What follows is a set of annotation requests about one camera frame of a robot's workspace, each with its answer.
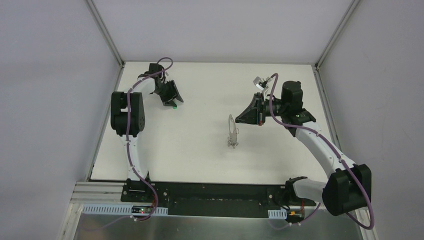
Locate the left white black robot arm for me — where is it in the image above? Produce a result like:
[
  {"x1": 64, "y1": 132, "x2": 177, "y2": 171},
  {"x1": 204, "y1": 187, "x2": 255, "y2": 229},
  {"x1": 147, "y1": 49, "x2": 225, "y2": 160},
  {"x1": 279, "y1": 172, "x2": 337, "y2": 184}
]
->
[{"x1": 110, "y1": 61, "x2": 184, "y2": 203}]

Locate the aluminium frame post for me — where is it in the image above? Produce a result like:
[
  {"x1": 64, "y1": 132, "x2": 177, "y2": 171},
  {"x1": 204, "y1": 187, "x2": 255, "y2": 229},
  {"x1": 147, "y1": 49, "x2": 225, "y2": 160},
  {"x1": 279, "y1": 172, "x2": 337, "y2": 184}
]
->
[
  {"x1": 315, "y1": 0, "x2": 362, "y2": 70},
  {"x1": 84, "y1": 0, "x2": 125, "y2": 68}
]

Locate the left circuit board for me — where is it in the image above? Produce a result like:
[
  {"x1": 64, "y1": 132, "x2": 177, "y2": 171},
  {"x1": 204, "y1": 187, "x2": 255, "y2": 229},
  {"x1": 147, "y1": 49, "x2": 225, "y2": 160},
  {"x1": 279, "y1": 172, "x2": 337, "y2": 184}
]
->
[{"x1": 131, "y1": 205, "x2": 154, "y2": 216}]

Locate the right white cable duct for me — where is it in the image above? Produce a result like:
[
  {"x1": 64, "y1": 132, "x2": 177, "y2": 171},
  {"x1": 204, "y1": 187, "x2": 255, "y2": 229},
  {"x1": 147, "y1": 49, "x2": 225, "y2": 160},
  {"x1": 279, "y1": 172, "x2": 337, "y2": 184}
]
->
[{"x1": 267, "y1": 208, "x2": 287, "y2": 220}]

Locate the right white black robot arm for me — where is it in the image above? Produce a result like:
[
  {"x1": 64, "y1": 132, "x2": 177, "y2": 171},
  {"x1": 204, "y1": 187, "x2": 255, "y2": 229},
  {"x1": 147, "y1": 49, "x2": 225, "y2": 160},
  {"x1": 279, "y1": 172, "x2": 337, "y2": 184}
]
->
[{"x1": 235, "y1": 77, "x2": 372, "y2": 216}]

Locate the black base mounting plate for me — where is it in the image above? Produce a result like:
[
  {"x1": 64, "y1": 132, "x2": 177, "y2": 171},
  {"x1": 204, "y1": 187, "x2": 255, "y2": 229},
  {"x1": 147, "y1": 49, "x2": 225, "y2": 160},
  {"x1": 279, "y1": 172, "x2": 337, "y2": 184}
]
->
[{"x1": 120, "y1": 179, "x2": 316, "y2": 218}]

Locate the large metal keyring with clips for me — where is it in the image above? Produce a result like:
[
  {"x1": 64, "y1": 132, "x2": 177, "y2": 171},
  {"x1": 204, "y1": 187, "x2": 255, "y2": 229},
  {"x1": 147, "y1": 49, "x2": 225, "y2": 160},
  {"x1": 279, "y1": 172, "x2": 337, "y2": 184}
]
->
[{"x1": 227, "y1": 114, "x2": 239, "y2": 149}]

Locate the left aluminium frame post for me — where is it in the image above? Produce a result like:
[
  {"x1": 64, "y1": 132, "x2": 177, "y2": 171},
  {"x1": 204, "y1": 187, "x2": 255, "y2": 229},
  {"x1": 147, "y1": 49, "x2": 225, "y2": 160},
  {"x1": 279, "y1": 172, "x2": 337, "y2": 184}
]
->
[{"x1": 84, "y1": 0, "x2": 125, "y2": 68}]

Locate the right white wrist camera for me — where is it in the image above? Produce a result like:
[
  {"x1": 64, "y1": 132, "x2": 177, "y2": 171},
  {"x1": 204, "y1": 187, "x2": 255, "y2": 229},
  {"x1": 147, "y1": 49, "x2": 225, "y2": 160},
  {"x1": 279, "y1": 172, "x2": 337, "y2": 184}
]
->
[{"x1": 253, "y1": 76, "x2": 273, "y2": 93}]

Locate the white cable duct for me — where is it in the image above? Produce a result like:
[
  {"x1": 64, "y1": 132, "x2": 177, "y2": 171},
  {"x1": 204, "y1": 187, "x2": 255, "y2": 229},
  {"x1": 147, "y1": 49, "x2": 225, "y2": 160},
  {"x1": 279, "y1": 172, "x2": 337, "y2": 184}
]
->
[
  {"x1": 81, "y1": 203, "x2": 169, "y2": 217},
  {"x1": 267, "y1": 208, "x2": 287, "y2": 220}
]

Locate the circuit board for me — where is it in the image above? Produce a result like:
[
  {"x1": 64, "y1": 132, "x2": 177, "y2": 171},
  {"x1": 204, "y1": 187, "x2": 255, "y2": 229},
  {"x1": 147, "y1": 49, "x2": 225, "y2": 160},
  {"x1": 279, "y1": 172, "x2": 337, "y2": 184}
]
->
[
  {"x1": 286, "y1": 210, "x2": 305, "y2": 224},
  {"x1": 131, "y1": 205, "x2": 154, "y2": 216}
]

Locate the right circuit board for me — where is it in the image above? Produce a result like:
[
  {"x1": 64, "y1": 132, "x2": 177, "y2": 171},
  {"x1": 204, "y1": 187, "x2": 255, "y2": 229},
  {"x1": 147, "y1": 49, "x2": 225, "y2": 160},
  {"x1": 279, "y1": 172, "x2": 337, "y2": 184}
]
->
[{"x1": 286, "y1": 210, "x2": 305, "y2": 224}]

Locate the left white cable duct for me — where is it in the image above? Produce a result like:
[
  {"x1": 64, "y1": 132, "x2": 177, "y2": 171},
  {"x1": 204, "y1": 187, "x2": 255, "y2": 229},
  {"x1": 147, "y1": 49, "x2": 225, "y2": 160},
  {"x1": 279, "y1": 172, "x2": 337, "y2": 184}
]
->
[{"x1": 81, "y1": 203, "x2": 169, "y2": 217}]

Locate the right aluminium frame post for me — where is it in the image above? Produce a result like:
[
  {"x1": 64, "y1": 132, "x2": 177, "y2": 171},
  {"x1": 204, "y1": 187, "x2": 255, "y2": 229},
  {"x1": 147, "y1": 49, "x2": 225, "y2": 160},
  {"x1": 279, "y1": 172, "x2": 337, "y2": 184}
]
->
[{"x1": 315, "y1": 0, "x2": 362, "y2": 70}]

